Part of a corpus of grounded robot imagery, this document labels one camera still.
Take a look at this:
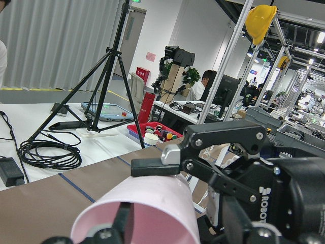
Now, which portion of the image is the seated man at desk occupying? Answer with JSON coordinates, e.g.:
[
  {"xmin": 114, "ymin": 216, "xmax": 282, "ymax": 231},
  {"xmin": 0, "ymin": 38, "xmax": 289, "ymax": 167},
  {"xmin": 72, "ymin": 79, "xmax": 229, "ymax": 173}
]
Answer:
[{"xmin": 186, "ymin": 70, "xmax": 217, "ymax": 101}]

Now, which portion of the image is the white wire dish rack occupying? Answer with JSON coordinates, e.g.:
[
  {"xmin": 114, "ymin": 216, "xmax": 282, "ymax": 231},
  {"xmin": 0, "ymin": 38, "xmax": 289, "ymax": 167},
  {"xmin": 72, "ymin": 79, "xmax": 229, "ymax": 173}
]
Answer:
[{"xmin": 184, "ymin": 143, "xmax": 239, "ymax": 214}]

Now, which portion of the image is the white paper cup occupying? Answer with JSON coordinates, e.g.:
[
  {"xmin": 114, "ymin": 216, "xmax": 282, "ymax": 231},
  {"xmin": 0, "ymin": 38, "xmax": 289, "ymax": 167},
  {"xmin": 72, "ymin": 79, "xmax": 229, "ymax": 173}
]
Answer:
[{"xmin": 144, "ymin": 133, "xmax": 159, "ymax": 147}]

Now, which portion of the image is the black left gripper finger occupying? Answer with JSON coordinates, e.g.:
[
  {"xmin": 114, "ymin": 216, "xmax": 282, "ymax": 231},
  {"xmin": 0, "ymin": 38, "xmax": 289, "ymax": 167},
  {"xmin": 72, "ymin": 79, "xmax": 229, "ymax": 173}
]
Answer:
[{"xmin": 112, "ymin": 202, "xmax": 132, "ymax": 241}]

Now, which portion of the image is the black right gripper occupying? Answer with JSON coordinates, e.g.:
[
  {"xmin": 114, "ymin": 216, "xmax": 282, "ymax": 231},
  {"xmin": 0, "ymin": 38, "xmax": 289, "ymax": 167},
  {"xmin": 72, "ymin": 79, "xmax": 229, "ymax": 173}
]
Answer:
[{"xmin": 182, "ymin": 120, "xmax": 324, "ymax": 242}]

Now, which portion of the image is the yellow hard hat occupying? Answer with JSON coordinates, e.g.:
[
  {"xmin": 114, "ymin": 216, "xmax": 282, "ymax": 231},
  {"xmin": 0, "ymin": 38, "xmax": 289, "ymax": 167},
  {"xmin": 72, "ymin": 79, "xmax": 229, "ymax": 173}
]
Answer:
[{"xmin": 245, "ymin": 5, "xmax": 277, "ymax": 45}]

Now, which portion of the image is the red plastic bin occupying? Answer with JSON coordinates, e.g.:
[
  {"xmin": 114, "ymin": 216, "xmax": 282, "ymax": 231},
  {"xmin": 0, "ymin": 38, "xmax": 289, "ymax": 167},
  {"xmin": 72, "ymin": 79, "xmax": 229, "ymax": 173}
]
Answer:
[{"xmin": 140, "ymin": 122, "xmax": 183, "ymax": 145}]

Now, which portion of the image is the coiled black cable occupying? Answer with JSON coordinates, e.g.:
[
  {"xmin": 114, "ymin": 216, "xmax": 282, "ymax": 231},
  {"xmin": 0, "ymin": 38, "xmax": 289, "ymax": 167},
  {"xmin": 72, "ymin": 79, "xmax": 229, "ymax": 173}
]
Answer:
[{"xmin": 17, "ymin": 131, "xmax": 82, "ymax": 170}]

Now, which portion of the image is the red thermos bottle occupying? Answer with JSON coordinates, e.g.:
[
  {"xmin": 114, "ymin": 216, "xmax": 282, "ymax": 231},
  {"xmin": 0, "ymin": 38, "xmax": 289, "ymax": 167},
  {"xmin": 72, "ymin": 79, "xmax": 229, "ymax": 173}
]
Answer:
[{"xmin": 138, "ymin": 92, "xmax": 155, "ymax": 124}]

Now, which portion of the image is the black power adapter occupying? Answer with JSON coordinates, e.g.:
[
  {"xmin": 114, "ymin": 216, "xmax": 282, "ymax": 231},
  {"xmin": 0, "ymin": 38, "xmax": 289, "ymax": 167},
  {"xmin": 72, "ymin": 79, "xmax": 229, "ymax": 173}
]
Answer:
[{"xmin": 1, "ymin": 157, "xmax": 25, "ymax": 187}]

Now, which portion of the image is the black camera tripod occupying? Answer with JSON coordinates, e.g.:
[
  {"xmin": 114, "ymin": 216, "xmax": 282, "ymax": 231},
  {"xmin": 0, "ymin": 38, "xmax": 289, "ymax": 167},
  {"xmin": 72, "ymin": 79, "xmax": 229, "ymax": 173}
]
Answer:
[{"xmin": 28, "ymin": 1, "xmax": 145, "ymax": 148}]

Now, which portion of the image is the pink plastic cup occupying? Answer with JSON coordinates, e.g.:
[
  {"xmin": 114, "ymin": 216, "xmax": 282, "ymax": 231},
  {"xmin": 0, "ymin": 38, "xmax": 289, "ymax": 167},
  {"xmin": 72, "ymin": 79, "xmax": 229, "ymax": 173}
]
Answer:
[{"xmin": 70, "ymin": 174, "xmax": 200, "ymax": 243}]

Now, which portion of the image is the blue teach pendant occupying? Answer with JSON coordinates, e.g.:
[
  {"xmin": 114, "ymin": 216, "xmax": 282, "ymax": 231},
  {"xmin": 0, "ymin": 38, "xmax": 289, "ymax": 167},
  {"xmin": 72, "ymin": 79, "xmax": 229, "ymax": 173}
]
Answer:
[{"xmin": 81, "ymin": 102, "xmax": 134, "ymax": 121}]

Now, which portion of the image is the person in white shirt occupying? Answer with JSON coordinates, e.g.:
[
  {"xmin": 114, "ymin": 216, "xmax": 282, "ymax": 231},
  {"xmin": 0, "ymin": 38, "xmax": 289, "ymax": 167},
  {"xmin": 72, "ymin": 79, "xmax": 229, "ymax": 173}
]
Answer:
[{"xmin": 0, "ymin": 0, "xmax": 11, "ymax": 86}]

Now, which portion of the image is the black computer monitor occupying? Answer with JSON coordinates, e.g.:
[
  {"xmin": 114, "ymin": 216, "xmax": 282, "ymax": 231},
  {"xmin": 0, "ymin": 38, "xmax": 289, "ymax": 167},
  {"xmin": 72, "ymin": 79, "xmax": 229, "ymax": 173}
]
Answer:
[{"xmin": 212, "ymin": 75, "xmax": 240, "ymax": 118}]

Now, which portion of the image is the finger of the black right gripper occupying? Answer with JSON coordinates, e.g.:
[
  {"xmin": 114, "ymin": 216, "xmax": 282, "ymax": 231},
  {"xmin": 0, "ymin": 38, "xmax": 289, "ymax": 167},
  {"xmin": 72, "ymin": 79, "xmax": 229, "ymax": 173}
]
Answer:
[{"xmin": 131, "ymin": 144, "xmax": 181, "ymax": 177}]

